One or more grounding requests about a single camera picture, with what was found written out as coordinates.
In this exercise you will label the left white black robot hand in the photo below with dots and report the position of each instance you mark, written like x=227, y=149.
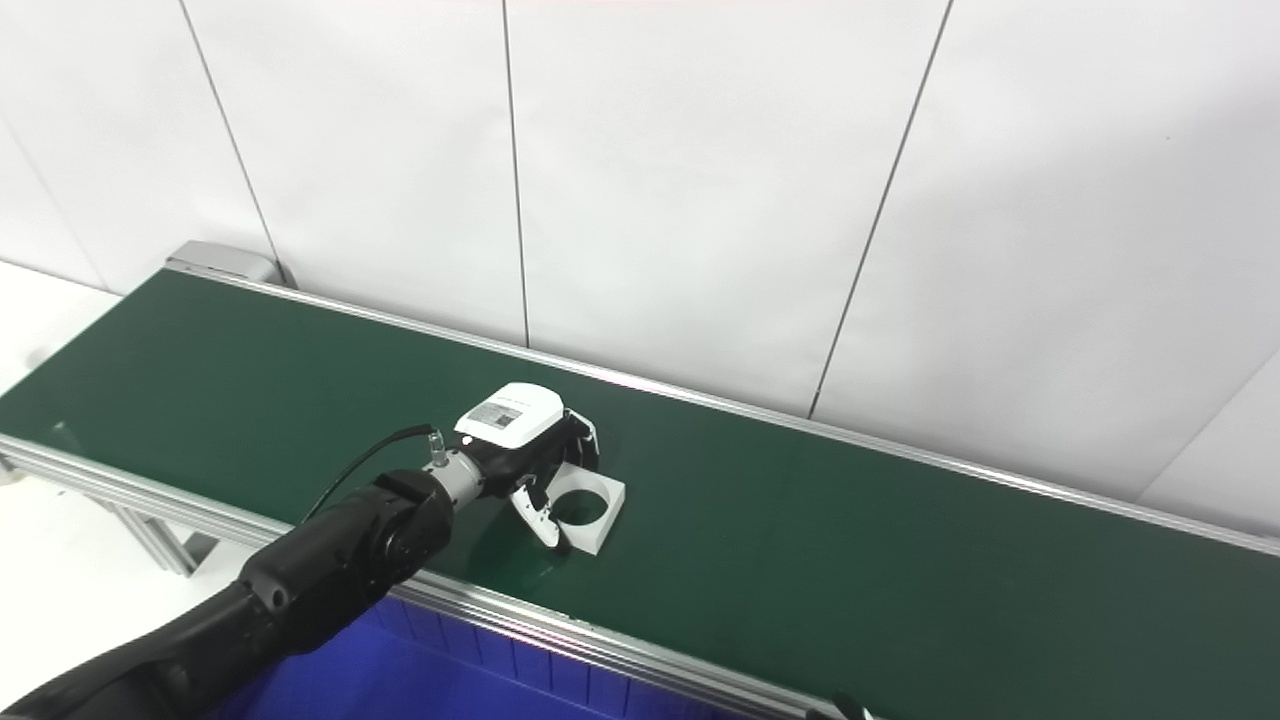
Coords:
x=510, y=412

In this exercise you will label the white square part round hole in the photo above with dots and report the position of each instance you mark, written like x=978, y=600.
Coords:
x=605, y=520

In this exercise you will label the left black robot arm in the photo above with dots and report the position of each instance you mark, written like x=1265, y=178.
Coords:
x=330, y=560

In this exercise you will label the blue plastic bin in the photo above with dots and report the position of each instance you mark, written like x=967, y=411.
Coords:
x=450, y=680

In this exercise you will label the green conveyor belt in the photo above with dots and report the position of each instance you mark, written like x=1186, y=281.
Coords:
x=150, y=498
x=800, y=540

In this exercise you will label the grey conveyor end housing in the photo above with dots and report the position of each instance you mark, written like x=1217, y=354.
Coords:
x=218, y=260

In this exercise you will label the aluminium conveyor leg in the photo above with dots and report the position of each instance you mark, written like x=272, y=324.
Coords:
x=155, y=540

